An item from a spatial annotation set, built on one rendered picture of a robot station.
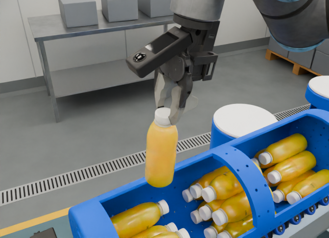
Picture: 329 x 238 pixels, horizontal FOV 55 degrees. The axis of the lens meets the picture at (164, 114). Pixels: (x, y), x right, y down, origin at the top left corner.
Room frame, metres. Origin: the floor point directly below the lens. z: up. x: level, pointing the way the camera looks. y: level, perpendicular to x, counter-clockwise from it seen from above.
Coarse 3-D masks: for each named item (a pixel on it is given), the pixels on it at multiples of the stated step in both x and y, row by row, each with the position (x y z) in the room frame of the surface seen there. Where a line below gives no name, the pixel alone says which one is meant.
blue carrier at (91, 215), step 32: (288, 128) 1.00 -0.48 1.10; (320, 128) 0.90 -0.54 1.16; (192, 160) 0.67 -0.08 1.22; (224, 160) 0.65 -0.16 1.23; (320, 160) 0.88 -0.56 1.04; (128, 192) 0.64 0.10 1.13; (160, 192) 0.69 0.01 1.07; (256, 192) 0.57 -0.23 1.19; (320, 192) 0.66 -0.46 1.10; (96, 224) 0.44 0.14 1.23; (160, 224) 0.64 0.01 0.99; (192, 224) 0.66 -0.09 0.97; (256, 224) 0.53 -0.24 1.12
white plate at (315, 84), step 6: (312, 78) 1.56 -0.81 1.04; (318, 78) 1.56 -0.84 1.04; (324, 78) 1.56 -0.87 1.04; (312, 84) 1.49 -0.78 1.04; (318, 84) 1.49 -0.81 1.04; (324, 84) 1.49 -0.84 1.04; (312, 90) 1.44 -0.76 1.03; (318, 90) 1.42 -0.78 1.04; (324, 90) 1.42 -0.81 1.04; (324, 96) 1.37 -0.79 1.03
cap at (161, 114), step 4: (160, 108) 0.56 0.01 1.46; (164, 108) 0.56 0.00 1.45; (168, 108) 0.56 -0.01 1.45; (156, 112) 0.54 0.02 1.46; (160, 112) 0.54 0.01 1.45; (164, 112) 0.54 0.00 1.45; (168, 112) 0.54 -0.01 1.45; (156, 116) 0.53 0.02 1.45; (160, 116) 0.53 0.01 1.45; (164, 116) 0.53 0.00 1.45; (156, 120) 0.53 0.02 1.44; (160, 120) 0.53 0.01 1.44; (164, 120) 0.52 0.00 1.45; (168, 120) 0.53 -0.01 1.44; (164, 124) 0.53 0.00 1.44
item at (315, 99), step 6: (306, 90) 1.50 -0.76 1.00; (306, 96) 1.47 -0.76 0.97; (312, 96) 1.42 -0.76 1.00; (318, 96) 1.39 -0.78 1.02; (312, 102) 1.41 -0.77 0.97; (318, 102) 1.38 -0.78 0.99; (324, 102) 1.36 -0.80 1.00; (312, 108) 1.59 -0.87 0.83; (318, 108) 1.38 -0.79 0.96; (324, 108) 1.36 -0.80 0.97
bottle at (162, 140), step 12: (156, 132) 0.52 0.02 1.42; (168, 132) 0.52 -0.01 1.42; (156, 144) 0.51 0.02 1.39; (168, 144) 0.52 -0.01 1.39; (156, 156) 0.52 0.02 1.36; (168, 156) 0.52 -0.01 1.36; (156, 168) 0.52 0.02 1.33; (168, 168) 0.52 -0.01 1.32; (156, 180) 0.52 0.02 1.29; (168, 180) 0.52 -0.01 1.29
